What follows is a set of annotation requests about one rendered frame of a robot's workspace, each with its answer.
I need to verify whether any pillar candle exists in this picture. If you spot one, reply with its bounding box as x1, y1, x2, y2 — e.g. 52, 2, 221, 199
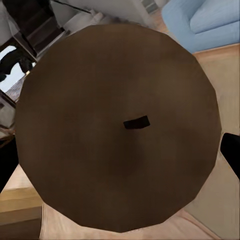
0, 187, 42, 240
12, 21, 222, 233

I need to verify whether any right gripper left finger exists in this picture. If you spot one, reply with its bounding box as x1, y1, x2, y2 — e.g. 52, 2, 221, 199
0, 133, 19, 193

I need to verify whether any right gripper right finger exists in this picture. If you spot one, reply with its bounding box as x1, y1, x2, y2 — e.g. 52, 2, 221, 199
220, 132, 240, 179

